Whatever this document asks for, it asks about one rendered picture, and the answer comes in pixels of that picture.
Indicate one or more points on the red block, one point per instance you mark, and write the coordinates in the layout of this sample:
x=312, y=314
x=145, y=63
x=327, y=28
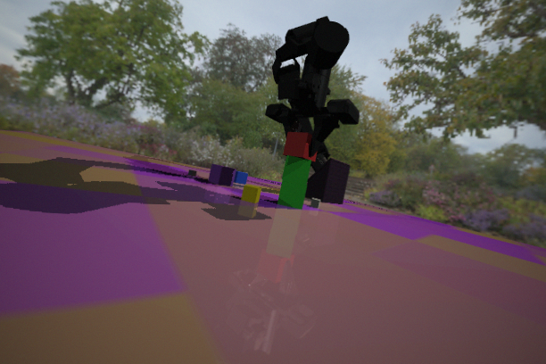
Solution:
x=297, y=144

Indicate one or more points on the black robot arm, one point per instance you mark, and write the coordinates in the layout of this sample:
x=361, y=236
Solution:
x=324, y=42

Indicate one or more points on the blue cube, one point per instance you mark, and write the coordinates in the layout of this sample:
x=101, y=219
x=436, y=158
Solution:
x=240, y=177

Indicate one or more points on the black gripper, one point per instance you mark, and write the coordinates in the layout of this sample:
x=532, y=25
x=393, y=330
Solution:
x=325, y=118

